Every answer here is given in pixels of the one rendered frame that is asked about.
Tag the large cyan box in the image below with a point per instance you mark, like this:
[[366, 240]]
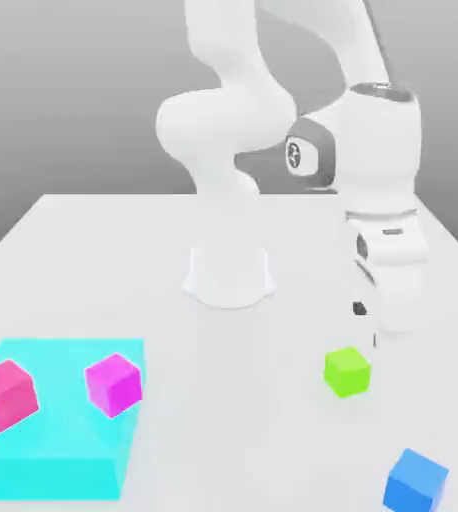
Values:
[[61, 448]]

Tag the small blue cube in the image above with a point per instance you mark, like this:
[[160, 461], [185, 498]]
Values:
[[413, 480]]

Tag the small magenta cube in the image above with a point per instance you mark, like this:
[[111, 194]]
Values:
[[113, 386]]

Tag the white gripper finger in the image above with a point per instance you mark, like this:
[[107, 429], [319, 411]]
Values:
[[359, 308], [399, 304]]

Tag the small green cube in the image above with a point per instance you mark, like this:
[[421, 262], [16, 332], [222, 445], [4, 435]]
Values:
[[347, 372]]

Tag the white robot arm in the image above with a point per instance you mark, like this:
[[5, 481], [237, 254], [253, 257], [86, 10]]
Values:
[[229, 120]]

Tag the small pink cube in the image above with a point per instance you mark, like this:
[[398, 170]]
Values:
[[5, 396]]

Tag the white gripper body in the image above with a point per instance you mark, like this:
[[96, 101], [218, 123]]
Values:
[[393, 248]]

